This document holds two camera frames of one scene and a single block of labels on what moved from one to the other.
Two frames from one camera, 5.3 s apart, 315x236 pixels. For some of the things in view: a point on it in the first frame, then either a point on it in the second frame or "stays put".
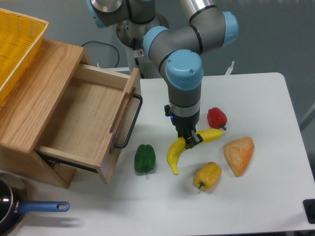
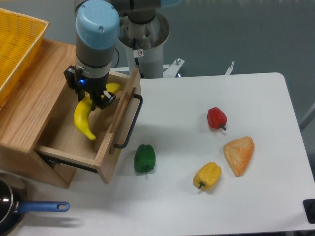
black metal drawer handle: x=134 y=123 stays put
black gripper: x=184 y=125 → x=95 y=87
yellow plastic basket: x=20 y=37 stays put
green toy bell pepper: x=144 y=159 stays put
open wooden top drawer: x=91 y=120 stays put
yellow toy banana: x=178 y=146 → x=83 y=108
